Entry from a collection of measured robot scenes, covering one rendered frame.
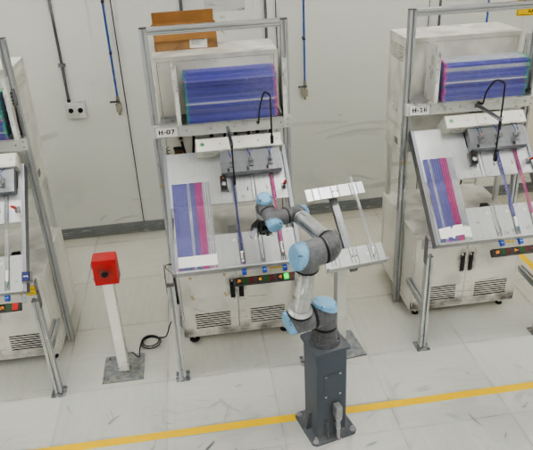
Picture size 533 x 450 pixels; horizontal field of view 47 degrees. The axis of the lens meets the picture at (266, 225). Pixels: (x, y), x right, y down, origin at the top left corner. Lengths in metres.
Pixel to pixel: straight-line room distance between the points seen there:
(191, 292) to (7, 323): 1.09
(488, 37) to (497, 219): 1.06
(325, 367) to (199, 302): 1.07
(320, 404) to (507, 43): 2.34
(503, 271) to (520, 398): 0.90
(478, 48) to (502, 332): 1.73
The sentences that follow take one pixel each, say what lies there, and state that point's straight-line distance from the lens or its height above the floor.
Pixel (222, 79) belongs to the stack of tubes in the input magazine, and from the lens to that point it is 3.40.
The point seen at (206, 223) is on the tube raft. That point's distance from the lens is 3.40.
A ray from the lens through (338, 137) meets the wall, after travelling 5.25.
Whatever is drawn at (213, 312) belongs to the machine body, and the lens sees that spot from 3.86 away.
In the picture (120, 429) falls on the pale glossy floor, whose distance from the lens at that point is 3.54.
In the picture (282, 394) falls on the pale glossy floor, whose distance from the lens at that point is 3.59.
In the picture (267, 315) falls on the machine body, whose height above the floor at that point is 0.16.
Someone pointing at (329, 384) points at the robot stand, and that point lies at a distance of 3.13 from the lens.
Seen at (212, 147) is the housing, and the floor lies 1.24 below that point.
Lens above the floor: 2.43
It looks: 27 degrees down
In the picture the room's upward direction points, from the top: 3 degrees counter-clockwise
